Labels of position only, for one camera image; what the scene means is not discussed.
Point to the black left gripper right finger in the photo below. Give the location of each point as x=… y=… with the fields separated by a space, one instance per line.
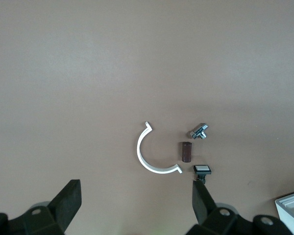
x=203 y=205

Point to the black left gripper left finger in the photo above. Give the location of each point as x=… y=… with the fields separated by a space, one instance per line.
x=66 y=200

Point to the black switch white square cap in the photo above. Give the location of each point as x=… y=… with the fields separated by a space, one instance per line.
x=202 y=169

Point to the dark brown cylinder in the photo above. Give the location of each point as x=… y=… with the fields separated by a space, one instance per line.
x=186 y=151

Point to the white drawer cabinet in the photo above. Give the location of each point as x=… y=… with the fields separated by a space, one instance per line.
x=291 y=218

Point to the chrome metal fitting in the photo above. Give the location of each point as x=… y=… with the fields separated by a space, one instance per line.
x=198 y=131

